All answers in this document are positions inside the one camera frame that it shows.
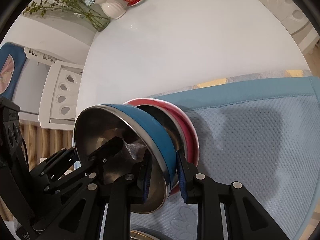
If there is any blue steel bowl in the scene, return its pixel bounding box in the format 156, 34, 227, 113
74, 105, 177, 213

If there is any round blue floral plate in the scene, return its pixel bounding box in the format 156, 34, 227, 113
130, 230, 159, 240

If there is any magenta steel bowl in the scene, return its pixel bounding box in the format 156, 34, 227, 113
123, 98, 200, 197

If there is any white chair far left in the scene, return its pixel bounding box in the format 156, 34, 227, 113
38, 61, 84, 131

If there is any white chair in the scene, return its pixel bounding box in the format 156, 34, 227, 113
38, 61, 84, 131
259, 0, 319, 55

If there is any light blue quilted mat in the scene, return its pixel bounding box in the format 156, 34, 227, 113
100, 76, 320, 240

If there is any white refrigerator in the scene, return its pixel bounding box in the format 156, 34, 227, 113
1, 42, 58, 122

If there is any green glass vase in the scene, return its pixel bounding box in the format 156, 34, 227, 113
72, 0, 110, 32

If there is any white ribbed vase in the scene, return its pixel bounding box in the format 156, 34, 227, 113
100, 0, 126, 20

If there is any white chair far right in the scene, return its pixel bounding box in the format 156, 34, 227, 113
259, 0, 319, 55

